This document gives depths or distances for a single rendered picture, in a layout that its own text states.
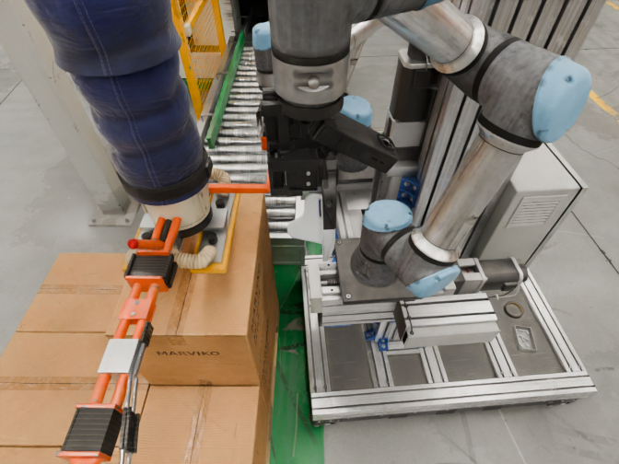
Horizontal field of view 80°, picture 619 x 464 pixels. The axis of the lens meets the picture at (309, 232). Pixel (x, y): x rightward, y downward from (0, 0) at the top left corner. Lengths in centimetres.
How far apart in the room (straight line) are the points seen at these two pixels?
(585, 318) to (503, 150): 203
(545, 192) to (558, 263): 167
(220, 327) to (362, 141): 80
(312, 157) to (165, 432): 121
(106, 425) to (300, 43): 69
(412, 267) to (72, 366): 131
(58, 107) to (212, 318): 169
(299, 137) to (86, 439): 63
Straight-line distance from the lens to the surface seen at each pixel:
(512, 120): 71
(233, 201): 123
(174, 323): 116
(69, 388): 168
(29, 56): 240
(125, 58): 80
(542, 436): 224
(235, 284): 118
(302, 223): 46
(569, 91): 70
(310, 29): 35
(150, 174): 93
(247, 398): 145
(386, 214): 92
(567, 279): 280
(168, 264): 94
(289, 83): 38
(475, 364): 199
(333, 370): 183
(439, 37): 66
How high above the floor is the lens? 192
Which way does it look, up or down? 49 degrees down
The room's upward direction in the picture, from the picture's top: straight up
